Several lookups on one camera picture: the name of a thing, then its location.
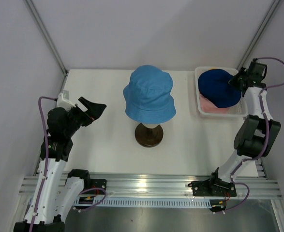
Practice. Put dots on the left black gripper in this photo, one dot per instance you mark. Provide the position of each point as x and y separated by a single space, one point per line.
94 111

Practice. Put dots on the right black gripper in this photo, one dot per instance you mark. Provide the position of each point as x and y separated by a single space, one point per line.
232 81

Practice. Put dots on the dark blue bucket hat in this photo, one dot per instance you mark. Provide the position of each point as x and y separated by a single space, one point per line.
214 86

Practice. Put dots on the light blue bucket hat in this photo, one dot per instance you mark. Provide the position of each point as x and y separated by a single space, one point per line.
148 96

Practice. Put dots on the cream mannequin head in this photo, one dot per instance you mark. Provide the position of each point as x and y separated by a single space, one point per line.
150 126

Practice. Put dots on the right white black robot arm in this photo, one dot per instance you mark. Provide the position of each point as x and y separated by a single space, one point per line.
256 135

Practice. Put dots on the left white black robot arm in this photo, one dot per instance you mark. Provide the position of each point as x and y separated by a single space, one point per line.
49 208

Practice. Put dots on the white plastic basket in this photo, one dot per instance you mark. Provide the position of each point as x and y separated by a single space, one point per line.
237 111

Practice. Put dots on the pink hat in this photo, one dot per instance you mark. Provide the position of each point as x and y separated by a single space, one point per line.
208 107

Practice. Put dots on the dark wooden round stand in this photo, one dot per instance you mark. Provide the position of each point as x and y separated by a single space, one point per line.
148 138

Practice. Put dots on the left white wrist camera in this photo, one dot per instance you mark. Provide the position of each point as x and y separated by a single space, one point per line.
64 102

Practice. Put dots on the right aluminium frame post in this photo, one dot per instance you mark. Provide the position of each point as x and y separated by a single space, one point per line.
270 13

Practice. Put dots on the aluminium frame post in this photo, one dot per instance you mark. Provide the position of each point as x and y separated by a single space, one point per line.
45 34
270 13

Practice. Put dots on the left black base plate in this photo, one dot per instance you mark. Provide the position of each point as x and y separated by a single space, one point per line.
97 183

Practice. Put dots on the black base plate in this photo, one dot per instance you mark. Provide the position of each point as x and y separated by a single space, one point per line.
97 183
204 188

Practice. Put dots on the aluminium mounting rail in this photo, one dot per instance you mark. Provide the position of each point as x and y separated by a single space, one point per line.
175 186

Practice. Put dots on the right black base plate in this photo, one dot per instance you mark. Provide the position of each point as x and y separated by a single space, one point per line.
204 188

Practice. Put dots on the white slotted cable duct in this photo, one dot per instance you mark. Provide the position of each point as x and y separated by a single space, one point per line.
155 202

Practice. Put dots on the left aluminium frame post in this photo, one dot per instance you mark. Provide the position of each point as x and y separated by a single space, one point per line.
45 34

